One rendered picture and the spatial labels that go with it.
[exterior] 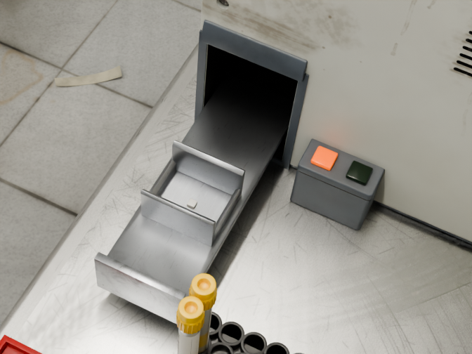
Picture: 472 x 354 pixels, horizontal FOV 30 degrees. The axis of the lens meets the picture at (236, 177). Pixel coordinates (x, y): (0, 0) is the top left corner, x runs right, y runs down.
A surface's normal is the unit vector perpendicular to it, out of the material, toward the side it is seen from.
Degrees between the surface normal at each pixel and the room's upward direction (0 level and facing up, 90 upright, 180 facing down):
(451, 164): 90
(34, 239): 0
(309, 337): 0
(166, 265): 0
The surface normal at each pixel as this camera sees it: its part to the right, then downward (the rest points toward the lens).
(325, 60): -0.43, 0.73
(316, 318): 0.07, -0.56
